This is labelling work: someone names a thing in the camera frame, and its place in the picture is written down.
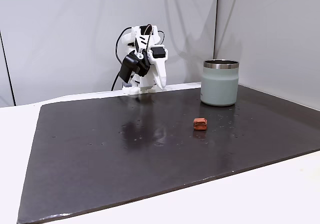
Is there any red-brown cube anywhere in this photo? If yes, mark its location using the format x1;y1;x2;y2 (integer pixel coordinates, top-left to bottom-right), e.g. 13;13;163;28
192;117;209;132

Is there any pale green steel cup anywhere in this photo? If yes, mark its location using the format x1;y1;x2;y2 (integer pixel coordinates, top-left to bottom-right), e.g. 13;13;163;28
200;59;240;107

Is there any black table mat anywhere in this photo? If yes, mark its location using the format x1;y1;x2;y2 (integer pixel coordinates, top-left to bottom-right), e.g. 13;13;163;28
16;84;320;224

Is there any black camera box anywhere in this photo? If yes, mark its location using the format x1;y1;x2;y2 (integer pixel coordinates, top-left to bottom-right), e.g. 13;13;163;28
118;51;151;84

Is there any black base power cable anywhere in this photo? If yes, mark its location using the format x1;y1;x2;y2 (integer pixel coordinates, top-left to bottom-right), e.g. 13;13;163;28
110;71;122;92

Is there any black camera cable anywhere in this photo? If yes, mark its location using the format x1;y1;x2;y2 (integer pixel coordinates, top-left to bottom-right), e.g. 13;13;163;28
114;26;133;63

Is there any thin black wall strip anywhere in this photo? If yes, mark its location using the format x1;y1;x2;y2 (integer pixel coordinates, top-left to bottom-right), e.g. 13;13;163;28
0;29;17;107

